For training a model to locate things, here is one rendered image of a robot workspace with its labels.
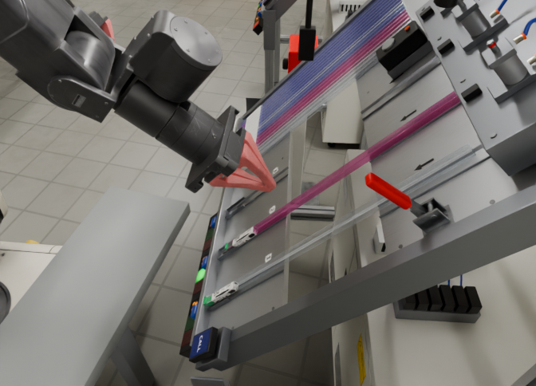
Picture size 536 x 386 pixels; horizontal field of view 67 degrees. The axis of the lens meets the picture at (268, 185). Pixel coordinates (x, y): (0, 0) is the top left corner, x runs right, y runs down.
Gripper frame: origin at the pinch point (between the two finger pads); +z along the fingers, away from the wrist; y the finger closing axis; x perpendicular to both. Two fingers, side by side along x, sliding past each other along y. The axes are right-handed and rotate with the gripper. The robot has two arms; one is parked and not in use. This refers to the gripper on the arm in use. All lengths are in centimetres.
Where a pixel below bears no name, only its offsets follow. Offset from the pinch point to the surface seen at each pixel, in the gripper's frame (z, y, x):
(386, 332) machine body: 45.2, 2.8, 16.0
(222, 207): 11.2, 23.4, 30.9
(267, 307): 13.6, -5.6, 14.9
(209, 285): 11.7, 4.0, 30.7
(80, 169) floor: -11, 111, 148
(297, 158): 53, 95, 53
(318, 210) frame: 58, 63, 46
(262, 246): 13.4, 7.1, 17.8
